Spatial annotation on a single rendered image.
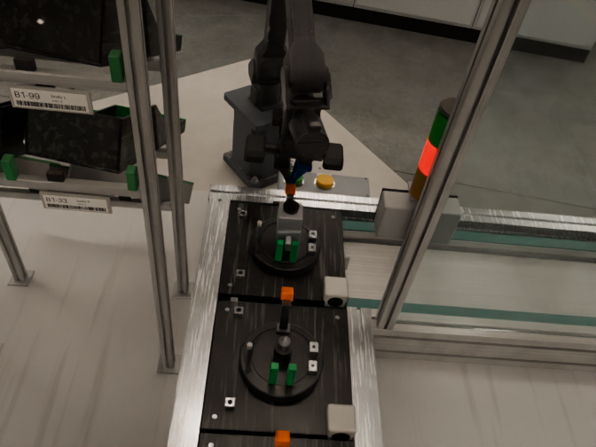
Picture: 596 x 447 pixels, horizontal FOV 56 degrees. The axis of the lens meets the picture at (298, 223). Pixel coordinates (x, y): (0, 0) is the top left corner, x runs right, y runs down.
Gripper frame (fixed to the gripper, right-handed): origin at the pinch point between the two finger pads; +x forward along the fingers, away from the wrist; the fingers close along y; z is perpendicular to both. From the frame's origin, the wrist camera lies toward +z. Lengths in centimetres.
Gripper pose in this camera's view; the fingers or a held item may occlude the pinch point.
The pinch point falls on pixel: (291, 172)
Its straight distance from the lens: 111.8
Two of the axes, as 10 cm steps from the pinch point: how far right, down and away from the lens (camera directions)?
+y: -9.9, -0.9, -0.7
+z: 0.2, -7.3, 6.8
